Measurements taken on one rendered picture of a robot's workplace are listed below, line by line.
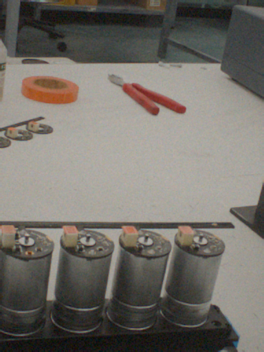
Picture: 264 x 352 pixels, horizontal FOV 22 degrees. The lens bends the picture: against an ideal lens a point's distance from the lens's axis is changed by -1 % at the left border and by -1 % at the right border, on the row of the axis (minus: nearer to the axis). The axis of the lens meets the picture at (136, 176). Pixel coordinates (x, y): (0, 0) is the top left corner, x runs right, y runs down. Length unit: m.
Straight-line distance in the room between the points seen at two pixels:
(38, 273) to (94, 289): 0.03
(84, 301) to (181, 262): 0.05
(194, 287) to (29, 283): 0.08
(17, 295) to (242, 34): 0.63
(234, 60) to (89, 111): 0.27
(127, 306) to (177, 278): 0.03
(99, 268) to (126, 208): 0.19
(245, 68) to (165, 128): 0.23
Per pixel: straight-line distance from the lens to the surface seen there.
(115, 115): 0.68
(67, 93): 0.69
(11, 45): 2.95
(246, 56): 0.87
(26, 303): 0.31
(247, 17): 0.88
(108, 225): 0.33
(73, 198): 0.50
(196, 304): 0.34
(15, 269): 0.30
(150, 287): 0.32
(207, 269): 0.33
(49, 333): 0.32
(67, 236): 0.30
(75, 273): 0.31
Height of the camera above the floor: 0.96
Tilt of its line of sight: 23 degrees down
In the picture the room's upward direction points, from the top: 10 degrees clockwise
